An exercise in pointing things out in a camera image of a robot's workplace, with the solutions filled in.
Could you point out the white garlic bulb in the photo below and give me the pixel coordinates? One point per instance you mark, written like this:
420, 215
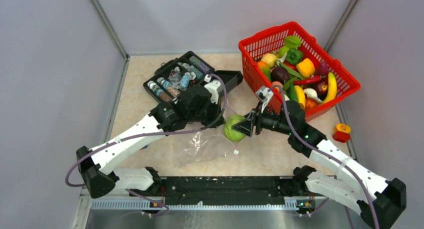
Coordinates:
312, 94

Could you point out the yellow bell pepper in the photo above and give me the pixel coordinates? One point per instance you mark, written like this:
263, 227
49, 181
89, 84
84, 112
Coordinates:
306, 68

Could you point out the black poker chip case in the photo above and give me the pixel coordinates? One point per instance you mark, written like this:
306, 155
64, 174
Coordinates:
179, 74

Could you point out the yellow lemon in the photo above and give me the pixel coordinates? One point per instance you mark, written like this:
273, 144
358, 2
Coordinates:
270, 59

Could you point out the light green pepper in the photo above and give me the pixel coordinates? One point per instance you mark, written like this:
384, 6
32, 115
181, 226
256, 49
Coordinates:
292, 41

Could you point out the red chili pepper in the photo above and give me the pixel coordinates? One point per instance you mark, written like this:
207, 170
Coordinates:
308, 81

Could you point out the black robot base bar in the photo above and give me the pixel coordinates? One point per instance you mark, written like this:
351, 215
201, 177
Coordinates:
226, 190

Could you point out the clear zip top bag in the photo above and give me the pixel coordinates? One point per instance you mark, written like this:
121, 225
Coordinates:
203, 146

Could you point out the yellow banana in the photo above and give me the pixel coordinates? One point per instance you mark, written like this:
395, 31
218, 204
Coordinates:
332, 88

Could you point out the orange mango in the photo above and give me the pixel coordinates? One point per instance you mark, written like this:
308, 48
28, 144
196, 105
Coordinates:
265, 69

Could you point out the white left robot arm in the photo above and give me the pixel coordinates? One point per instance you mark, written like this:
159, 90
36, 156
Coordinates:
96, 165

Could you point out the red yellow emergency button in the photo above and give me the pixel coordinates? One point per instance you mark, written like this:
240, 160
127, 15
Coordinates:
342, 133

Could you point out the green cabbage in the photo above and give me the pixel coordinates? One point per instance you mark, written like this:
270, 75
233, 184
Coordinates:
229, 132

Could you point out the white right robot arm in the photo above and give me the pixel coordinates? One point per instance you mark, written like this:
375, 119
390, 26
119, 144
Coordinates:
378, 200

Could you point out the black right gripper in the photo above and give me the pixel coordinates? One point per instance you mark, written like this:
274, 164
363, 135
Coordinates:
246, 125

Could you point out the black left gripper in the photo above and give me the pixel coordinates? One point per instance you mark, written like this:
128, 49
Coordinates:
216, 108

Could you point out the green bell pepper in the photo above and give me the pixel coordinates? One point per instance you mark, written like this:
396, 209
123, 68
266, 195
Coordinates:
294, 56

